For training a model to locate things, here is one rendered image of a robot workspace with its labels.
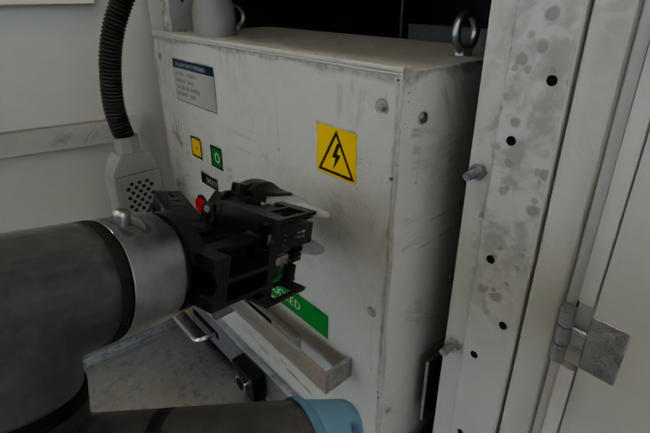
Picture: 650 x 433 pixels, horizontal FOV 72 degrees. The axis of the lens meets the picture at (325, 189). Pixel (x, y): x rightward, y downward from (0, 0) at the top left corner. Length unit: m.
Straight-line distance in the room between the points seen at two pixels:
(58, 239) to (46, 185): 0.66
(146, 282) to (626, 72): 0.32
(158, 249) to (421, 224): 0.26
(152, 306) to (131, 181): 0.46
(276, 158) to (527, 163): 0.27
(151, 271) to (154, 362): 0.63
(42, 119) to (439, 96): 0.68
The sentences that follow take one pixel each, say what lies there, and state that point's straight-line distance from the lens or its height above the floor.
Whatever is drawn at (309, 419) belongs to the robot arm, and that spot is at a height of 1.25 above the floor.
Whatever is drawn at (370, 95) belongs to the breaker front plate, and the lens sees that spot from 0.39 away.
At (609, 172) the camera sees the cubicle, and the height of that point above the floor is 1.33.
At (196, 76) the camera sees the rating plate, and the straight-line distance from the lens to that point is 0.65.
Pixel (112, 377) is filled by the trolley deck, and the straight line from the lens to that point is 0.91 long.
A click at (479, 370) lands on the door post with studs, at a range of 0.50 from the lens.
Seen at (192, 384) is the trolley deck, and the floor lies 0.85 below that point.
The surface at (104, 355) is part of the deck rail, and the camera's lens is 0.95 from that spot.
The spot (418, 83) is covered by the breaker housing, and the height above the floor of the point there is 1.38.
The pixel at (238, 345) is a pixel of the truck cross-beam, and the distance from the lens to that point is 0.78.
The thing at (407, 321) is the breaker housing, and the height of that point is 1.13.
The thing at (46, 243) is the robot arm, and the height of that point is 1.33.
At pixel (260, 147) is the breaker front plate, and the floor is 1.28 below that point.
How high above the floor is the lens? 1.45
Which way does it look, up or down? 24 degrees down
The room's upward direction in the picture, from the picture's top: straight up
